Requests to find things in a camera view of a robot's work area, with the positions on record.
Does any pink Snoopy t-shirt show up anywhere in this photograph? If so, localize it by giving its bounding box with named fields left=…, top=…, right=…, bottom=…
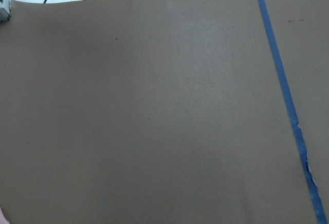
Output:
left=0, top=209, right=10, bottom=224

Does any aluminium frame post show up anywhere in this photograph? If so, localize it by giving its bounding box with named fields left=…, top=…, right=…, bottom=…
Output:
left=0, top=0, right=11, bottom=22

